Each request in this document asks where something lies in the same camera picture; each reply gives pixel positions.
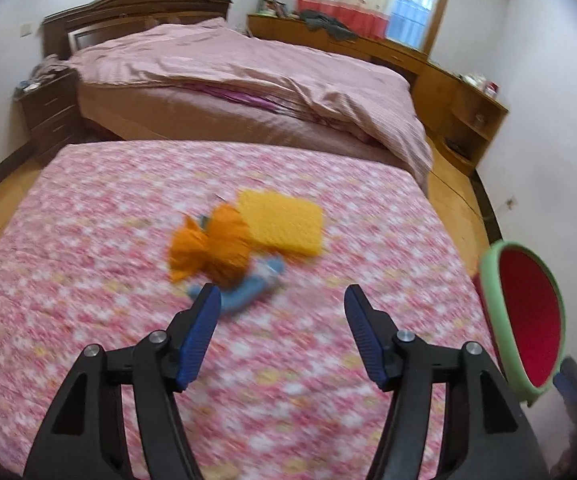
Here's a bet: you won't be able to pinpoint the heap of small belongings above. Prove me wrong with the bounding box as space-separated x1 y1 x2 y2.
17 56 70 94

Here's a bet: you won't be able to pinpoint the colourful boxes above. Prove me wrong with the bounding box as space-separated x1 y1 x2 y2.
260 0 293 17

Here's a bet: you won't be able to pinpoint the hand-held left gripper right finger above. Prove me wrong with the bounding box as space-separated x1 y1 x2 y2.
343 284 549 480

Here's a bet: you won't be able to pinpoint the grey clothes heap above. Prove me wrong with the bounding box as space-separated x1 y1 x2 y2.
299 9 359 42

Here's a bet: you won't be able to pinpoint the long wooden desk cabinet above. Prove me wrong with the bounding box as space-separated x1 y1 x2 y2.
247 12 510 177

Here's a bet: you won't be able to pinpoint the pink floral tablecloth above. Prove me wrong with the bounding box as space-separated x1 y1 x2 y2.
0 141 507 480

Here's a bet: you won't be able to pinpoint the purple bed sheet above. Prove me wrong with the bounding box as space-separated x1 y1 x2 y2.
183 82 290 112

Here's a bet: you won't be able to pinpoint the dark wooden nightstand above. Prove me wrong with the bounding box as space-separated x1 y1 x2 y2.
14 70 88 162

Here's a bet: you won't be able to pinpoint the green bowl with red inside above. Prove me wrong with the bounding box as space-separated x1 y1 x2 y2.
479 240 567 407

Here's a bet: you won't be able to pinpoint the window with wooden frame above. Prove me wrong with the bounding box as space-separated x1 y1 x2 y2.
383 0 455 57

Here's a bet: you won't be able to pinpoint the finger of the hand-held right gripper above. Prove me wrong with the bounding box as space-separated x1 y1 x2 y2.
551 357 577 411

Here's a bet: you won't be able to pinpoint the yellow sponge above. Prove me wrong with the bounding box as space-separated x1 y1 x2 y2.
237 188 326 259

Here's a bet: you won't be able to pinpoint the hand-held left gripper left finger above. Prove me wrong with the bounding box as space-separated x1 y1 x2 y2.
22 282 222 480

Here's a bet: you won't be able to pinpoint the dark wooden bed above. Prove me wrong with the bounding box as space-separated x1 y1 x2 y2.
42 0 409 171

